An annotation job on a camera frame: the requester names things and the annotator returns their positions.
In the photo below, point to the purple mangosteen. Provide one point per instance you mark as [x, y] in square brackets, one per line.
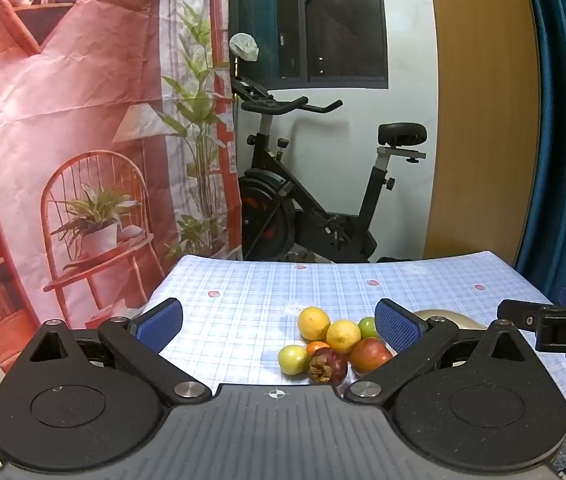
[328, 366]

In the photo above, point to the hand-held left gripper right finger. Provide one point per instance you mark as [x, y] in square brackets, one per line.
[398, 327]

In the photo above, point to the small orange tangerine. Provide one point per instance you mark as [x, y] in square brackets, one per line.
[318, 346]

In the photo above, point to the dark glass window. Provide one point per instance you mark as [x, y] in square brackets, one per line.
[343, 20]

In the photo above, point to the wooden door panel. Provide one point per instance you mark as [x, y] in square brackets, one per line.
[478, 110]

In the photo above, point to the black exercise bike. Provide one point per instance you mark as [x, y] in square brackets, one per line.
[313, 220]

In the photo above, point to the printed red backdrop cloth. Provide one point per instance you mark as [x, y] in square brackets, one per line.
[88, 85]

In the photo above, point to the yellow-green apple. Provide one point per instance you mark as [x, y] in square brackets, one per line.
[293, 359]

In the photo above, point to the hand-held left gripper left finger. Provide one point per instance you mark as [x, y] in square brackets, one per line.
[160, 322]

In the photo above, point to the cream ceramic bowl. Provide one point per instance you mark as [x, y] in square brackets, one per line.
[443, 319]

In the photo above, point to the red apple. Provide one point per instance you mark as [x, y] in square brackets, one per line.
[369, 355]

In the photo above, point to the small green lime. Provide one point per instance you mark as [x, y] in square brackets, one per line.
[368, 327]

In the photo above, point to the yellow lemon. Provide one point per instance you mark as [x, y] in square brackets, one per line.
[314, 323]
[343, 336]

